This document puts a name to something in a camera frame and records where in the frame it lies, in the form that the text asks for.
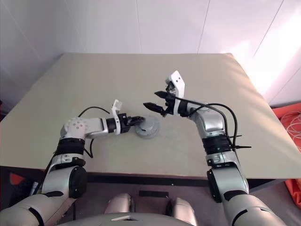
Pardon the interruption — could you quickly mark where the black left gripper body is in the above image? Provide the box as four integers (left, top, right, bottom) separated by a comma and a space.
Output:
117, 113, 133, 135

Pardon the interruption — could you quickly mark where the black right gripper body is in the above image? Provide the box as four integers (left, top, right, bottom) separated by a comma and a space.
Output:
163, 92, 177, 117

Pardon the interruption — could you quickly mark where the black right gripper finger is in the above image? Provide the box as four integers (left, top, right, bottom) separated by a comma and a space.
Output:
143, 102, 166, 114
154, 91, 170, 101

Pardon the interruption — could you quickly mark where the grey finned rotor disc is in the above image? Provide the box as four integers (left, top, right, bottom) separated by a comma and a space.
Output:
140, 116, 161, 133

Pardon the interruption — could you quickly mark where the silver left robot leg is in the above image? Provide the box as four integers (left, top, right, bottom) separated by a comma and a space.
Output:
104, 193, 136, 215

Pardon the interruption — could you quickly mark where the silver robot leg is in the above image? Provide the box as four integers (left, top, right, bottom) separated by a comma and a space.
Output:
104, 193, 136, 215
165, 197, 198, 226

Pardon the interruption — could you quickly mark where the grey robot torso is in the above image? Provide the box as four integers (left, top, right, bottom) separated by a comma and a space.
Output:
56, 211, 189, 226

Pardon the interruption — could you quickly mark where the silver right robot leg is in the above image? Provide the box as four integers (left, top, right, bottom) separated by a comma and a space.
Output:
165, 197, 198, 226

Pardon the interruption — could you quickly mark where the orange fabric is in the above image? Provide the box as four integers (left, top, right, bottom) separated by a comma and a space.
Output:
272, 107, 301, 149
284, 179, 301, 203

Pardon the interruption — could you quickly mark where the red object under table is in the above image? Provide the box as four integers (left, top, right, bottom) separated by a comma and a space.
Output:
9, 172, 24, 187

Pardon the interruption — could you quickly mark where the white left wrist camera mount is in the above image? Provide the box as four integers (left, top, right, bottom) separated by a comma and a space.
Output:
110, 99, 124, 135

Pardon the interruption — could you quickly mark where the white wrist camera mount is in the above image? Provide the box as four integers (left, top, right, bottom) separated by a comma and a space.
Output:
110, 99, 124, 135
164, 70, 186, 116

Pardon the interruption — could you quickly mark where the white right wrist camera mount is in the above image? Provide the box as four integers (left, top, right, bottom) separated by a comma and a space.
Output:
164, 70, 186, 116

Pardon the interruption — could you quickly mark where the black table frame bar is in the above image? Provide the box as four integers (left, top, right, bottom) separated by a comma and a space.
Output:
85, 172, 210, 188

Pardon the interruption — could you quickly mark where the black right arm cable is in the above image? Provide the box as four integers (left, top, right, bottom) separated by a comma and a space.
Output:
168, 94, 238, 151

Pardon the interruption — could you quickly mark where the black right arm cable tie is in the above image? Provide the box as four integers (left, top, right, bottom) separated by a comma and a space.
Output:
231, 134, 252, 151

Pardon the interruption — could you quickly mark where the white cord coil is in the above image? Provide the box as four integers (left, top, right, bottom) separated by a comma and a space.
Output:
281, 110, 301, 147

